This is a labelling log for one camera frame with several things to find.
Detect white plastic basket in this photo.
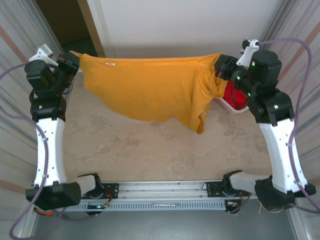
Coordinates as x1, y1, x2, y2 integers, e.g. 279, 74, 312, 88
214, 96, 251, 116

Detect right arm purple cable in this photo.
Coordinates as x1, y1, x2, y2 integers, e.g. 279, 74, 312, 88
259, 37, 320, 215

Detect grey slotted cable duct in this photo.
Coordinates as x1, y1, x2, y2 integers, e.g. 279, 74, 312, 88
53, 199, 227, 213

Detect brown wooden door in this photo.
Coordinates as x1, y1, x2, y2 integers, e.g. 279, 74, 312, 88
36, 0, 91, 47

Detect red cloth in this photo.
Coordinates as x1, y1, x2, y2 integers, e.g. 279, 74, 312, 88
221, 81, 251, 111

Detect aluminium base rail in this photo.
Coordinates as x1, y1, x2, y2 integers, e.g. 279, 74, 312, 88
29, 179, 296, 201

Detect beige door frame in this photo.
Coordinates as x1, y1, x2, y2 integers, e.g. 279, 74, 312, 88
76, 0, 106, 58

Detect yellow t-shirt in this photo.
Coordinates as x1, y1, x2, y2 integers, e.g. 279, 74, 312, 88
69, 50, 228, 135

